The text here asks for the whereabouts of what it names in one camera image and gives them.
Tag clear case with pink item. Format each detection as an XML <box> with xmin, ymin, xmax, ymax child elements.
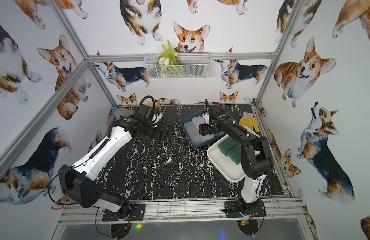
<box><xmin>192</xmin><ymin>116</ymin><xmax>206</xmax><ymax>128</ymax></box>

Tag dark green case with pens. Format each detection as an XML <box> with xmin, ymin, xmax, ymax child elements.
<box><xmin>218</xmin><ymin>137</ymin><xmax>238</xmax><ymax>157</ymax></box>

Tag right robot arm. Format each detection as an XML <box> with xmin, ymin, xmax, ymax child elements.
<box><xmin>199</xmin><ymin>100</ymin><xmax>274</xmax><ymax>216</ymax></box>

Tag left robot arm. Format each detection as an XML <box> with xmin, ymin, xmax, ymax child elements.
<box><xmin>58</xmin><ymin>116</ymin><xmax>164</xmax><ymax>214</ymax></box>

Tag teal storage box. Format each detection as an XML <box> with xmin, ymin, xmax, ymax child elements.
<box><xmin>181</xmin><ymin>108</ymin><xmax>226</xmax><ymax>148</ymax></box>

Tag white storage box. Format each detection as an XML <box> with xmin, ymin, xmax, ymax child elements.
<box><xmin>207</xmin><ymin>134</ymin><xmax>246</xmax><ymax>183</ymax></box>

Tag pink pot with green plant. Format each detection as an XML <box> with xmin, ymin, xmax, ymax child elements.
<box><xmin>145</xmin><ymin>102</ymin><xmax>161</xmax><ymax>109</ymax></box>

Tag grey work glove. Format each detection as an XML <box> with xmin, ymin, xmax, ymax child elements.
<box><xmin>111</xmin><ymin>108</ymin><xmax>135</xmax><ymax>120</ymax></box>

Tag yellow work glove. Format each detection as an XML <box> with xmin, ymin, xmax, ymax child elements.
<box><xmin>239</xmin><ymin>112</ymin><xmax>260</xmax><ymax>133</ymax></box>

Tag artificial fern with flower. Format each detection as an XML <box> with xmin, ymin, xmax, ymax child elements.
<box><xmin>158</xmin><ymin>41</ymin><xmax>179</xmax><ymax>77</ymax></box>

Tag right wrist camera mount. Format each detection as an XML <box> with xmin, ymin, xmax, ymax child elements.
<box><xmin>202</xmin><ymin>111</ymin><xmax>210</xmax><ymax>125</ymax></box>

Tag white wire wall basket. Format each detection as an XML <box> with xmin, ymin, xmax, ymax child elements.
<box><xmin>144</xmin><ymin>53</ymin><xmax>212</xmax><ymax>80</ymax></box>

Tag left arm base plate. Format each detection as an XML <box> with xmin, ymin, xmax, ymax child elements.
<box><xmin>102</xmin><ymin>204</ymin><xmax>146</xmax><ymax>222</ymax></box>

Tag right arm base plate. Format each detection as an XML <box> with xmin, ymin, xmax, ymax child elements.
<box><xmin>222</xmin><ymin>199</ymin><xmax>267</xmax><ymax>218</ymax></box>

